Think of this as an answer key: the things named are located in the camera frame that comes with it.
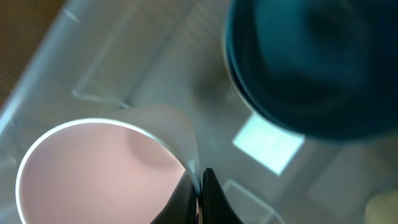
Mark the pink cup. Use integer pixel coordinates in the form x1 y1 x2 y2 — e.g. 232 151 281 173
16 105 201 223

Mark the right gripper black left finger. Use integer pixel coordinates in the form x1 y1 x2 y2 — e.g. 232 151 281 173
150 172 197 224

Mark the white label in container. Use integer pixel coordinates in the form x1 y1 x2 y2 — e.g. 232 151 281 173
233 113 305 176

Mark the blue bowl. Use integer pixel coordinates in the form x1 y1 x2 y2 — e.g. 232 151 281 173
225 0 397 141

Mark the clear plastic container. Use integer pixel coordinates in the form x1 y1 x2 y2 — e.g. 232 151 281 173
1 1 397 223

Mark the yellow bowl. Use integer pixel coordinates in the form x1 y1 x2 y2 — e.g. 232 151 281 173
364 190 397 224

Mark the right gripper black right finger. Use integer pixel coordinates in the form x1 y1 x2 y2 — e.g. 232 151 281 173
201 168 243 224

